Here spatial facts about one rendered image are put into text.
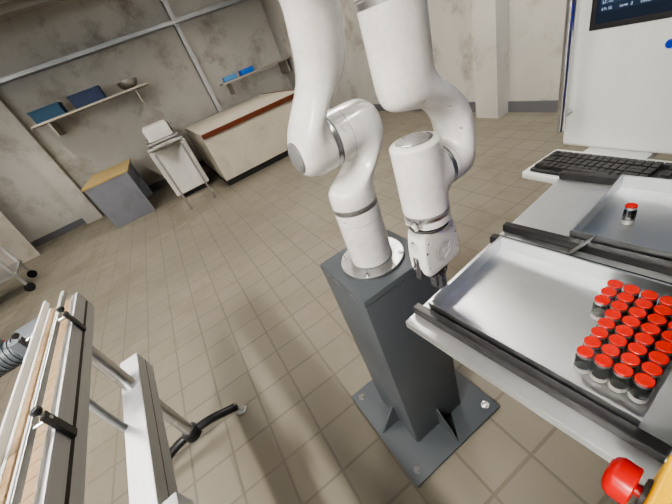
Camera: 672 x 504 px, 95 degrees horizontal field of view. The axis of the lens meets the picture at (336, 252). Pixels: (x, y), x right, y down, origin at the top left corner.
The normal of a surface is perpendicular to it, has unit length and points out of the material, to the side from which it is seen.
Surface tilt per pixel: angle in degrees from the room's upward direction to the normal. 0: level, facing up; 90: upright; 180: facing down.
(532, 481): 0
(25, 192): 90
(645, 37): 90
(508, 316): 0
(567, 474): 0
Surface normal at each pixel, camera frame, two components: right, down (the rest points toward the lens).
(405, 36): 0.07, 0.59
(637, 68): -0.82, 0.51
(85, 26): 0.50, 0.36
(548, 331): -0.32, -0.77
